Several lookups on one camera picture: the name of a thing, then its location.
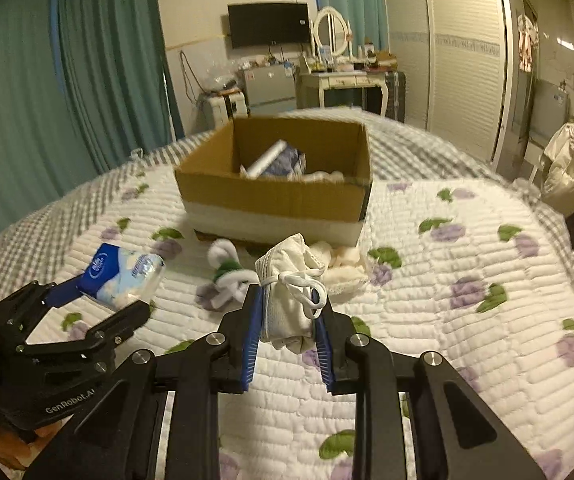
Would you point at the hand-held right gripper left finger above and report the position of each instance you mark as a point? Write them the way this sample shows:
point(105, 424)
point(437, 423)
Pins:
point(249, 345)

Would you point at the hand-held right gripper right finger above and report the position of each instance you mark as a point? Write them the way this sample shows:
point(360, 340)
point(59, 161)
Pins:
point(324, 355)

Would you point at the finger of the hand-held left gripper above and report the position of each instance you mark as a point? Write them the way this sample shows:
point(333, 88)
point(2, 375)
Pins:
point(64, 292)
point(117, 325)

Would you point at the white face mask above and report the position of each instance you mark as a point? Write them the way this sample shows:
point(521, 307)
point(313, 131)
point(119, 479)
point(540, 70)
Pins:
point(289, 300)

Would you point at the cardboard box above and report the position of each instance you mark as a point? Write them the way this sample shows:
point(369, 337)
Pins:
point(272, 200)

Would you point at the white soft cloth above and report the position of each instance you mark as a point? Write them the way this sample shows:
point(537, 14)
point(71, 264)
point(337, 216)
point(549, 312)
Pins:
point(327, 176)

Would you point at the person's left hand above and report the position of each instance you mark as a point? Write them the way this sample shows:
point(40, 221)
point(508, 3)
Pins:
point(7, 450)

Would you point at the white green sock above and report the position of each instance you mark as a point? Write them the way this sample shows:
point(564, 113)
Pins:
point(227, 275)

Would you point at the cream lace cloth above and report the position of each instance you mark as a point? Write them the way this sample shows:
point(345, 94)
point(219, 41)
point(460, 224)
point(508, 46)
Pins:
point(344, 265)

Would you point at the floral quilted bedspread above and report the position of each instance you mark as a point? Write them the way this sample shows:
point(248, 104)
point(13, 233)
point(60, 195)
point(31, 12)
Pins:
point(467, 310)

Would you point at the blue patterned tissue packet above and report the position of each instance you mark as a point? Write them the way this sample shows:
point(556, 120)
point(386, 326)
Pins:
point(279, 162)

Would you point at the green curtain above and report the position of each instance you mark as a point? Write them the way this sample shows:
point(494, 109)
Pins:
point(42, 100)
point(349, 0)

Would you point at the white floor appliance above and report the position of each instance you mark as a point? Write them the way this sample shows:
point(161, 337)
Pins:
point(219, 110)

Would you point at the silver mini fridge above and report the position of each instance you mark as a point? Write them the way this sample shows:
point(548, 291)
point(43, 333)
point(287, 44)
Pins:
point(269, 87)

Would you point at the clear plastic bag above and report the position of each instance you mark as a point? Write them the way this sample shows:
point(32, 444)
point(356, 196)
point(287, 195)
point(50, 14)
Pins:
point(219, 77)

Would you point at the dark suitcase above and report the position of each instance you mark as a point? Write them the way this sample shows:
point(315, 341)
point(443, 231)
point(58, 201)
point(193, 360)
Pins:
point(396, 95)

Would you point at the white dressing table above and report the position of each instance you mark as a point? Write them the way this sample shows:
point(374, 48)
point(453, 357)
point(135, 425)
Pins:
point(339, 81)

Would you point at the small brown box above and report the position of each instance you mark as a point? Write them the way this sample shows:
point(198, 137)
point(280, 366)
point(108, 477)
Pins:
point(387, 61)

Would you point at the cream cloth bundle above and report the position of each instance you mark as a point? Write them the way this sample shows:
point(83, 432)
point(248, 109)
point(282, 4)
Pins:
point(567, 170)

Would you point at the white sliding wardrobe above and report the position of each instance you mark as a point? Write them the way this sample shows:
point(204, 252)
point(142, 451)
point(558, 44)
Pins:
point(459, 60)

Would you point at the white oval mirror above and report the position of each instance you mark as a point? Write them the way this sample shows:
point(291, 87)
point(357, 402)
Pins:
point(331, 30)

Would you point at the hanging patterned garment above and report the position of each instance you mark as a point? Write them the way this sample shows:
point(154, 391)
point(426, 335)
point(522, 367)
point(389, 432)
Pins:
point(527, 42)

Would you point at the black wall television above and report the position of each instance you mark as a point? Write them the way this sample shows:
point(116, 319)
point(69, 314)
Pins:
point(269, 25)

